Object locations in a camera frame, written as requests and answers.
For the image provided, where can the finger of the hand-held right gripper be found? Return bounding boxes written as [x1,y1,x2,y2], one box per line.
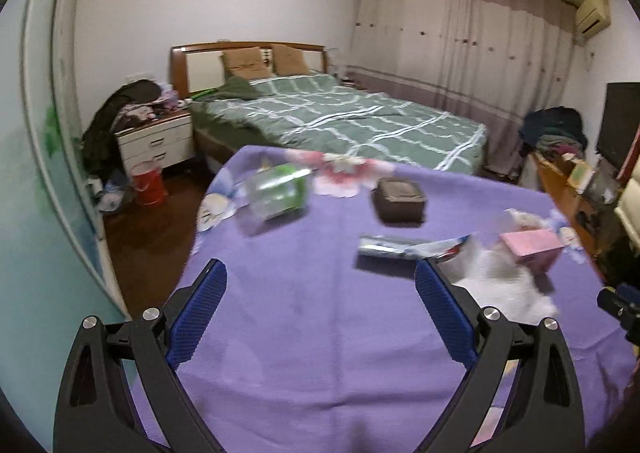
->
[596,283,640,346]

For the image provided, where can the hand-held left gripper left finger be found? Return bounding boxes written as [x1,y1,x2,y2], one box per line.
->
[52,258,228,453]

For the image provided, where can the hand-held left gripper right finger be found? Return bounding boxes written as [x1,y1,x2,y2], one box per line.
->
[414,258,587,453]

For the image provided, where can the white paper towel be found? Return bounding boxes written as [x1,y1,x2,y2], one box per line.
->
[450,245,558,324]

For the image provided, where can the red white wrapper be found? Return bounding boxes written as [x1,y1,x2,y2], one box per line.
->
[410,234,473,264]

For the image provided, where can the silver blue wrapper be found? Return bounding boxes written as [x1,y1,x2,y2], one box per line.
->
[357,234,431,261]

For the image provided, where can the pink milk carton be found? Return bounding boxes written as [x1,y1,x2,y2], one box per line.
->
[500,229,566,276]

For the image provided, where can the brown tissue box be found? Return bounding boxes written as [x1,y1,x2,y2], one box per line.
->
[371,178,428,225]

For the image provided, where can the clear container with green lid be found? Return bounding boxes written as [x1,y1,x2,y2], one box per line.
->
[245,164,313,224]

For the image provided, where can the purple floral tablecloth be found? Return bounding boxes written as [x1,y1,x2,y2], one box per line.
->
[127,145,640,453]

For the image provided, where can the red bucket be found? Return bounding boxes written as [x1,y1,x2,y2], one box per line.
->
[131,160,168,206]

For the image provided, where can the low wooden cabinet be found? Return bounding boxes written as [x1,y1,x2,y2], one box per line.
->
[530,150,608,279]

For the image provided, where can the pile of plastic bags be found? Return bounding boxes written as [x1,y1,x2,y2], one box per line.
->
[92,173,136,214]

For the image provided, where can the white nightstand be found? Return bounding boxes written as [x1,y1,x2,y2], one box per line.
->
[115,110,196,178]

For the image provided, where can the black television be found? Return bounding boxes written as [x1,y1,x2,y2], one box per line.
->
[596,82,640,174]

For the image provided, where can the pile of dark clothes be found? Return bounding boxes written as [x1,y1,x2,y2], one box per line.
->
[518,106,588,154]

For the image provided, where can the black jacket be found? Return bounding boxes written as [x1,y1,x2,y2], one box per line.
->
[81,79,163,174]

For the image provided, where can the glass sliding wardrobe door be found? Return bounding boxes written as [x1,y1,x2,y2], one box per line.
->
[0,0,131,434]

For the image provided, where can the pile of small clothes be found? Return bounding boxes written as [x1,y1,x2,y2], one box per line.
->
[117,90,191,121]

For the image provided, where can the green plaid duvet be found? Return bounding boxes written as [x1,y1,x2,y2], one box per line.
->
[192,73,488,174]

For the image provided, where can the dark green cloth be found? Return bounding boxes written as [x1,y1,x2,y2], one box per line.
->
[212,77,261,98]

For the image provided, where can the wooden bed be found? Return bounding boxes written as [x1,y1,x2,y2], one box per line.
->
[170,42,488,178]

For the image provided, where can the brown pillow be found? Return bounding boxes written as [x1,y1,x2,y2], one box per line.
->
[221,47,271,80]
[271,44,311,76]

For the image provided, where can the pink and white curtain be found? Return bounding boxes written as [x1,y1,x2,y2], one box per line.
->
[347,0,576,178]

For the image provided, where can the beige air conditioner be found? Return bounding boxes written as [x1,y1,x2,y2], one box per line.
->
[574,0,612,38]

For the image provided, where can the green picture frame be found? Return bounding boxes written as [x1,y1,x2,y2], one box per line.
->
[567,160,596,194]

